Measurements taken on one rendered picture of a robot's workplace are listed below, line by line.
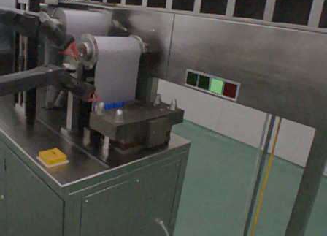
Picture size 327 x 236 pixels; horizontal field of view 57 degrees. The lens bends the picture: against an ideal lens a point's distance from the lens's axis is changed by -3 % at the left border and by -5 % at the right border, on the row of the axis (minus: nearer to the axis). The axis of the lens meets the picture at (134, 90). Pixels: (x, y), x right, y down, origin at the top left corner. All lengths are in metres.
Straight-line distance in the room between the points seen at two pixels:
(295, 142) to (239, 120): 0.69
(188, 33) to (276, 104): 0.46
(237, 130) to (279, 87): 2.82
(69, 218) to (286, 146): 2.98
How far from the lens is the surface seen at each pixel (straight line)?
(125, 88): 1.37
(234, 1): 1.23
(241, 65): 1.20
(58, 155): 1.11
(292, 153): 3.73
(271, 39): 1.15
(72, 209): 1.07
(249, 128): 3.86
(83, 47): 1.26
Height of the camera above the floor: 1.44
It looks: 15 degrees down
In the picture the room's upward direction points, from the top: 7 degrees clockwise
